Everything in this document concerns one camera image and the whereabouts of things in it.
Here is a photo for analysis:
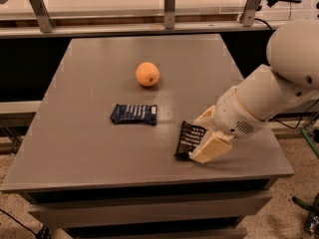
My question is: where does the blue rxbar wrapper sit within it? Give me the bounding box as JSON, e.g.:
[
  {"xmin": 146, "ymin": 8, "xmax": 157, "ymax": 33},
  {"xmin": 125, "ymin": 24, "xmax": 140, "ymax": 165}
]
[{"xmin": 110, "ymin": 104, "xmax": 158, "ymax": 125}]

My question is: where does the black cable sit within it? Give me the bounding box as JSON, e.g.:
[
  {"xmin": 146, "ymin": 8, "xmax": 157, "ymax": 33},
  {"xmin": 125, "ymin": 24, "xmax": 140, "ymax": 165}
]
[{"xmin": 253, "ymin": 17, "xmax": 275, "ymax": 33}]

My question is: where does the middle metal bracket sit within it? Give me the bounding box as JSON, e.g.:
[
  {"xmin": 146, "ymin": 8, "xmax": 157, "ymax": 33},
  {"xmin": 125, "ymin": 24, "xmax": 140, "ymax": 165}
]
[{"xmin": 164, "ymin": 0, "xmax": 175, "ymax": 29}]

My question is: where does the green metal leg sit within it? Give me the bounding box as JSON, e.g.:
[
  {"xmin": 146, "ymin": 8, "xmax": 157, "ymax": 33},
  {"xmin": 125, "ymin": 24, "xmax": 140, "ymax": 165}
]
[{"xmin": 300, "ymin": 119, "xmax": 319, "ymax": 158}]

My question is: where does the orange fruit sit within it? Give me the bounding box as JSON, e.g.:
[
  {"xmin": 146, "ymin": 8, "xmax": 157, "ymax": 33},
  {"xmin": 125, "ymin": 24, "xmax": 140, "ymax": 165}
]
[{"xmin": 136, "ymin": 62, "xmax": 160, "ymax": 87}]

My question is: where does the grey table drawer unit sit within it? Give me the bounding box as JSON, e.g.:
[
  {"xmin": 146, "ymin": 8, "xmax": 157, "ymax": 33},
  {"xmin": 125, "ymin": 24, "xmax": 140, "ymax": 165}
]
[{"xmin": 19, "ymin": 178, "xmax": 278, "ymax": 239}]

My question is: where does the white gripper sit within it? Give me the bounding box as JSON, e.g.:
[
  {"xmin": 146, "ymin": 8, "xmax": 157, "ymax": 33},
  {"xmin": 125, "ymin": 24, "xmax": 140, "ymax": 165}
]
[{"xmin": 189, "ymin": 87, "xmax": 266, "ymax": 163}]

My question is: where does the right metal bracket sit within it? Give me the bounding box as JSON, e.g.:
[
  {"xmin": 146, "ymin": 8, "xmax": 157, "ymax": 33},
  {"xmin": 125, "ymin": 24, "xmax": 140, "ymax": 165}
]
[{"xmin": 240, "ymin": 0, "xmax": 260, "ymax": 27}]

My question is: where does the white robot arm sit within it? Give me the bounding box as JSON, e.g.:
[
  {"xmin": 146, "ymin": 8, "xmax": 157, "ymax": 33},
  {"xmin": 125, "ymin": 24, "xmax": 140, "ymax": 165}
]
[{"xmin": 189, "ymin": 19, "xmax": 319, "ymax": 163}]

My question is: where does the black rxbar chocolate wrapper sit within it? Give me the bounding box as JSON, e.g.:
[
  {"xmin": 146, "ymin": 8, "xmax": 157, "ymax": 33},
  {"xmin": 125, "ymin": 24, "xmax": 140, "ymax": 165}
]
[{"xmin": 174, "ymin": 120, "xmax": 206, "ymax": 160}]

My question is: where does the metal bracket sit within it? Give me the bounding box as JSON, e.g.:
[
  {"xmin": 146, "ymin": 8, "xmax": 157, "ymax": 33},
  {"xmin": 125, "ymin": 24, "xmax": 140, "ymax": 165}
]
[
  {"xmin": 240, "ymin": 0, "xmax": 260, "ymax": 27},
  {"xmin": 164, "ymin": 0, "xmax": 175, "ymax": 29},
  {"xmin": 29, "ymin": 0, "xmax": 54, "ymax": 33}
]

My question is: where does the left metal bracket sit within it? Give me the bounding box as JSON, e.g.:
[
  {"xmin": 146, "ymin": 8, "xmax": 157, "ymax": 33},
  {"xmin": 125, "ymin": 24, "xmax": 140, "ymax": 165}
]
[{"xmin": 29, "ymin": 0, "xmax": 54, "ymax": 33}]

